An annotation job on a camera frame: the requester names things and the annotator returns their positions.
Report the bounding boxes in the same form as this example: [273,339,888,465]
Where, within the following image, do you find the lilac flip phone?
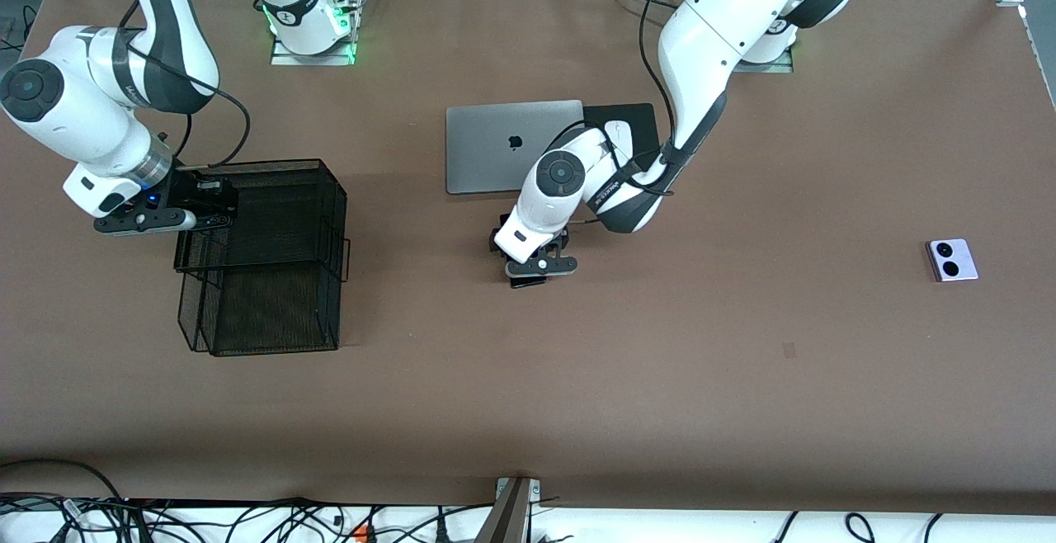
[927,238,979,282]

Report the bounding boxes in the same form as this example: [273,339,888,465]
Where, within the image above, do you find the silver closed laptop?
[446,100,584,195]

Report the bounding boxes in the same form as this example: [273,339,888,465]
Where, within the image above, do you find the black mesh two-tier tray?
[173,158,351,357]

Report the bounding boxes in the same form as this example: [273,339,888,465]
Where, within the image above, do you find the black mouse pad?
[583,103,661,166]

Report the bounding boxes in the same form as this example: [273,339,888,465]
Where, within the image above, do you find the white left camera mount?
[495,206,552,263]

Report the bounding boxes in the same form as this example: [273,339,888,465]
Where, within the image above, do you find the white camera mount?
[495,206,552,263]
[64,163,143,219]

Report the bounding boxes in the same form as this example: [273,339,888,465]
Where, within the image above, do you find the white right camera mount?
[64,163,143,219]

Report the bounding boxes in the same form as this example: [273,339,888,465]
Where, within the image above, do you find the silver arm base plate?
[271,0,358,66]
[734,48,795,73]

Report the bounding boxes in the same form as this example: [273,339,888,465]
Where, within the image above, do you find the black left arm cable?
[540,0,686,197]

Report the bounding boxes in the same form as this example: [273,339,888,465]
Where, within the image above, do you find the aluminium camera mast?
[474,477,543,543]

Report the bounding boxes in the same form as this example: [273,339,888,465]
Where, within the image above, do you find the black looped floor cable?
[0,459,125,503]

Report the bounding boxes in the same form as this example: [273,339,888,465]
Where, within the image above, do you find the black floor cable tangle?
[0,493,475,543]

